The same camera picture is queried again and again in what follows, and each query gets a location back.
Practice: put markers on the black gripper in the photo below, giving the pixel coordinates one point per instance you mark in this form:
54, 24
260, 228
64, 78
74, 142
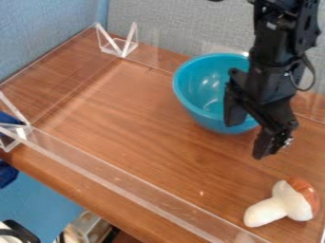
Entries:
260, 93

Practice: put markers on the blue plastic bowl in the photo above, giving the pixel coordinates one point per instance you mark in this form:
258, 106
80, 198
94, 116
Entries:
198, 85

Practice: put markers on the white brown toy mushroom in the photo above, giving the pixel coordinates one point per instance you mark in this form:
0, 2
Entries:
294, 199

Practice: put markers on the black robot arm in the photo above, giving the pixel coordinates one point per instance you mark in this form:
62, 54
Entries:
286, 29

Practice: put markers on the clear acrylic back barrier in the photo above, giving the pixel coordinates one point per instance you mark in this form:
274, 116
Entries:
308, 103

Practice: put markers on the clear acrylic barrier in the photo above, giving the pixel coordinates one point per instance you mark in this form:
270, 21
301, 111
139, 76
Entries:
308, 103
80, 169

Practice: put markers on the clear acrylic front barrier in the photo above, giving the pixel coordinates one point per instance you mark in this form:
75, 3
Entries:
80, 169

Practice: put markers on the white box under table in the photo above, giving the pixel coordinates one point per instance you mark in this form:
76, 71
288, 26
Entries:
87, 229

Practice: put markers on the black white device corner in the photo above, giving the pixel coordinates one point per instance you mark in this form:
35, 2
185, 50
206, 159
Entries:
13, 233

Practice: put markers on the clear acrylic corner bracket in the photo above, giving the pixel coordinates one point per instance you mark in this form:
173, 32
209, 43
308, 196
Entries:
115, 46

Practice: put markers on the clear acrylic left bracket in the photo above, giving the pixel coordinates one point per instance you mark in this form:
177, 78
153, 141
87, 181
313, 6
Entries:
15, 126

